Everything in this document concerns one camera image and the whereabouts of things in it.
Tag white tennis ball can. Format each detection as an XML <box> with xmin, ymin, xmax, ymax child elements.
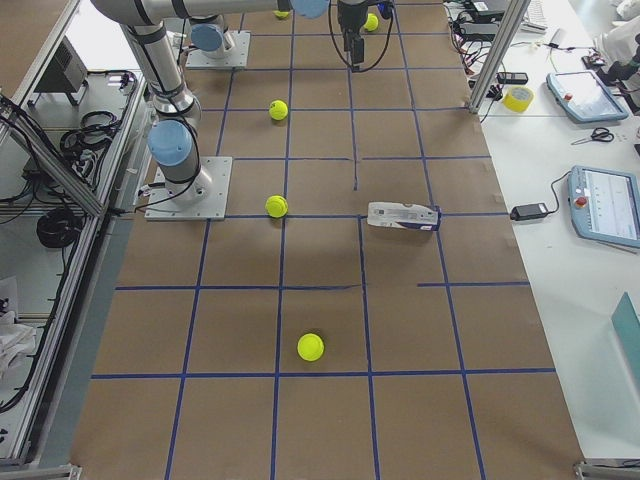
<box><xmin>367</xmin><ymin>202</ymin><xmax>441</xmax><ymax>231</ymax></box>

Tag tennis ball far right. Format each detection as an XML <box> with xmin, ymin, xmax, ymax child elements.
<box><xmin>364</xmin><ymin>13</ymin><xmax>379</xmax><ymax>32</ymax></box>

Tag tennis ball middle grid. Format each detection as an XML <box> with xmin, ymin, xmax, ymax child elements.
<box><xmin>268</xmin><ymin>99</ymin><xmax>289</xmax><ymax>121</ymax></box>

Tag tennis ball near base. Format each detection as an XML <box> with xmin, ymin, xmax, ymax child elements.
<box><xmin>265</xmin><ymin>195</ymin><xmax>289</xmax><ymax>219</ymax></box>

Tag tennis ball front centre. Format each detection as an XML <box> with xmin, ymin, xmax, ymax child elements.
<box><xmin>297</xmin><ymin>332</ymin><xmax>325</xmax><ymax>362</ymax></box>

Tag yellow tape roll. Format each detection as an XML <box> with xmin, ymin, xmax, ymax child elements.
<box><xmin>503</xmin><ymin>86</ymin><xmax>534</xmax><ymax>113</ymax></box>

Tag far teach pendant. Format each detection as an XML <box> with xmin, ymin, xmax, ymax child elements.
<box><xmin>546</xmin><ymin>70</ymin><xmax>628</xmax><ymax>123</ymax></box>

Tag teach pendant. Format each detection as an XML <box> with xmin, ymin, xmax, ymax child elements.
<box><xmin>546</xmin><ymin>70</ymin><xmax>628</xmax><ymax>123</ymax></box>
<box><xmin>567</xmin><ymin>165</ymin><xmax>639</xmax><ymax>249</ymax></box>

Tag black power adapter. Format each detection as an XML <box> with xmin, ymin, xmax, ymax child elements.
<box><xmin>509</xmin><ymin>202</ymin><xmax>549</xmax><ymax>221</ymax></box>

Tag black scissors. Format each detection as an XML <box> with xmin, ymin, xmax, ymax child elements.
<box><xmin>572</xmin><ymin>127</ymin><xmax>615</xmax><ymax>145</ymax></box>

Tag grey control box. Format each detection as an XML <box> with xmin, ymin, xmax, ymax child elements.
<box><xmin>34</xmin><ymin>36</ymin><xmax>88</xmax><ymax>106</ymax></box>

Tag near teach pendant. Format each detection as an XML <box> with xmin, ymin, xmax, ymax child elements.
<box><xmin>567</xmin><ymin>165</ymin><xmax>639</xmax><ymax>249</ymax></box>

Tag aluminium frame post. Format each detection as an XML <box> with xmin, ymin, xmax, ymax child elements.
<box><xmin>467</xmin><ymin>0</ymin><xmax>530</xmax><ymax>114</ymax></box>

